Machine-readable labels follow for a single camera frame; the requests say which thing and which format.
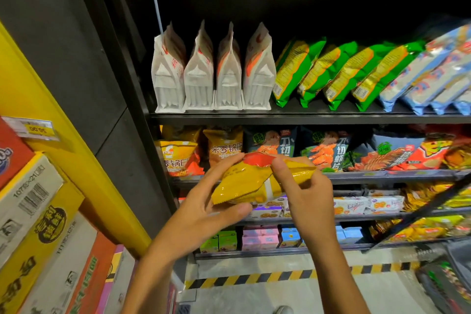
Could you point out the person's right hand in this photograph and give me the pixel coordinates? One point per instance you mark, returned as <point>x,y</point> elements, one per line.
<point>313,207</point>

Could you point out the person's left hand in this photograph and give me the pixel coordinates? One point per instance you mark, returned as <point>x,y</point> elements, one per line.
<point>191,218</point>

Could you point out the row of small blue boxes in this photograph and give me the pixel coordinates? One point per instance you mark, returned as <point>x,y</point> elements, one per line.
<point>291,236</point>

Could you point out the dark shrimp chip bags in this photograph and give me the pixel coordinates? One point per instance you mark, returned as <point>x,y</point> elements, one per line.
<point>327,152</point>
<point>383,154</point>
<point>272,142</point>

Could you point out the orange yellow snack bag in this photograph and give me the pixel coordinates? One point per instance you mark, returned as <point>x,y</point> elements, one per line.
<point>176,155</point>

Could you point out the tan snack bag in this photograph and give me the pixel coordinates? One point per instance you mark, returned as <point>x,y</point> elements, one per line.
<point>222,144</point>

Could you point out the black metal shelf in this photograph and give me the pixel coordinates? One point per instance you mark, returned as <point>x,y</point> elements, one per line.
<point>294,117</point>

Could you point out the row of orange chip bags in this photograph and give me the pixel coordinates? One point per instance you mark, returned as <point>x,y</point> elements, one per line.
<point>434,152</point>

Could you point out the green fries snack bag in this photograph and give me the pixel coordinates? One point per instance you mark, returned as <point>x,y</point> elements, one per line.
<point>355,74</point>
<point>386,71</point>
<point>294,67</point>
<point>324,71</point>

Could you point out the row of plain white bags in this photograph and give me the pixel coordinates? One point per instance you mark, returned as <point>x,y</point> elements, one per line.
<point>199,74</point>

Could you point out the stack of noodle cartons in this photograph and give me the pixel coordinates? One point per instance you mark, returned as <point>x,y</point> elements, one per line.
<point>44,251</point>

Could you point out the black shopping basket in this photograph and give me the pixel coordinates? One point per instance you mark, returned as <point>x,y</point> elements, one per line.
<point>449,284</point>

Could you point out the small yellow price label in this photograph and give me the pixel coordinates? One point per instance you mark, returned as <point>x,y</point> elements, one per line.
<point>29,128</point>

